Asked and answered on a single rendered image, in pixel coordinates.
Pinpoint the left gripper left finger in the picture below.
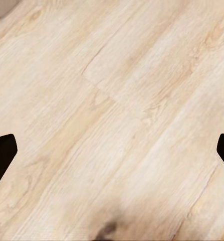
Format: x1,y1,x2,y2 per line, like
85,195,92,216
0,134,18,180

